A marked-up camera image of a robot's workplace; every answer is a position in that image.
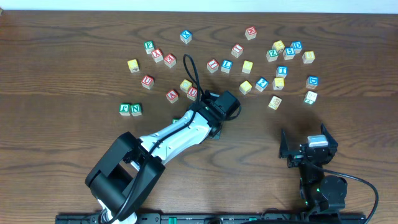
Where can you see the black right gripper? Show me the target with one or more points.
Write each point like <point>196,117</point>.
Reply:
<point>306,154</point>

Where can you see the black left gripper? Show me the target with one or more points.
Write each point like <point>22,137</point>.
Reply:
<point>216,133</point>

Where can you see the yellow block plain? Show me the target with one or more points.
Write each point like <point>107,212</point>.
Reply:
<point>133,65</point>

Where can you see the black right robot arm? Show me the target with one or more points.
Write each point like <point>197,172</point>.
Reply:
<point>321,193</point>

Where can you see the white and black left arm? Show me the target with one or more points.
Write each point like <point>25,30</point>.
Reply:
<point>126,174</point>

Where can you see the red U block centre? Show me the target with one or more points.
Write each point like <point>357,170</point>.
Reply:
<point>192,93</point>

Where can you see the red u block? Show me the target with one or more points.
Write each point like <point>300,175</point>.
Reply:
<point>147,82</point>
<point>192,93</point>

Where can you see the green 7 block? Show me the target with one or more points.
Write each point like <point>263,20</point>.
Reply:
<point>310,97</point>

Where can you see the yellow S block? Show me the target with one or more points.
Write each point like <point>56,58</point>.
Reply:
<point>245,87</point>

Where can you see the yellow snail block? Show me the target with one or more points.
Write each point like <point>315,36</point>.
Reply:
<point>275,102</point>

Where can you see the yellow C block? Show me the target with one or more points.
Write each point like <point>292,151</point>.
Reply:
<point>185,85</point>

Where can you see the red A block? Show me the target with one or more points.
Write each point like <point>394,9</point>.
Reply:
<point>172,96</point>

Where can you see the blue D block lower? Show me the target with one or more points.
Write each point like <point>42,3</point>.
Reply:
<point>312,82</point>

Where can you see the blue d block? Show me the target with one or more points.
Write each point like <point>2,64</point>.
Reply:
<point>312,82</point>
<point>297,46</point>

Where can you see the blue 2 block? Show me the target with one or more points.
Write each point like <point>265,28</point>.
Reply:
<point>261,84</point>

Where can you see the red I block lower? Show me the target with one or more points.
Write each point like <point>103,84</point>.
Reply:
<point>212,65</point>

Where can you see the red i block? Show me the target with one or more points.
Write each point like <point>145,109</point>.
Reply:
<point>237,50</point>
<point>212,65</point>

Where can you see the blue L block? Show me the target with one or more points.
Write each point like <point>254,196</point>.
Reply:
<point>226,66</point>

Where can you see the yellow K block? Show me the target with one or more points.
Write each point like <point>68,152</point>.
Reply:
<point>278,83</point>

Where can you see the yellow O block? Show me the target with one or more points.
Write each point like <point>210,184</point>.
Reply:
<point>247,67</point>

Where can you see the blue T block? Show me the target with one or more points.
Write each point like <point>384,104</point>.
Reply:
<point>282,71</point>

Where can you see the green N block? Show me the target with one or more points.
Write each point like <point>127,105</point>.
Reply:
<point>136,109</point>

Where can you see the red I block upper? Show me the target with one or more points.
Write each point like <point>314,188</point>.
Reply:
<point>237,50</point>

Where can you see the red U block left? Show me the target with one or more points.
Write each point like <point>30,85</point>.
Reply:
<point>147,82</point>

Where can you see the red E block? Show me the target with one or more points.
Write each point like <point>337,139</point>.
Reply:
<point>170,60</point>

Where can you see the yellow 8 block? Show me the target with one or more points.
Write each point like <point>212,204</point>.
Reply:
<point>308,57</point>

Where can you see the green J block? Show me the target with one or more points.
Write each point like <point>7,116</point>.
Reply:
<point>124,109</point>

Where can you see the blue 5 block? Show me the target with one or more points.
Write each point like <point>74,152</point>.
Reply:
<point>288,53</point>

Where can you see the green Z block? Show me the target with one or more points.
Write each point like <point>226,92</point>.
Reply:
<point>271,55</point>

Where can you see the red X block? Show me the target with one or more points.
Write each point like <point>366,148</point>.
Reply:
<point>157,55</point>

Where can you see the blue X block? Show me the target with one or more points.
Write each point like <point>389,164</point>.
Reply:
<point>186,36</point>

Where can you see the blue D block upper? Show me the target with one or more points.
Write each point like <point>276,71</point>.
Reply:
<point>297,46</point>

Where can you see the yellow block top right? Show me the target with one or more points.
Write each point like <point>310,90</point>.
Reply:
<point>278,46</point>

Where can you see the red M block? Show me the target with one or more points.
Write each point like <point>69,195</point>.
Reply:
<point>250,33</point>

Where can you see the green F block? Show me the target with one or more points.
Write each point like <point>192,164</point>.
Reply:
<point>149,46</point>

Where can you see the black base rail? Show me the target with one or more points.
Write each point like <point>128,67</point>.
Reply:
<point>269,217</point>

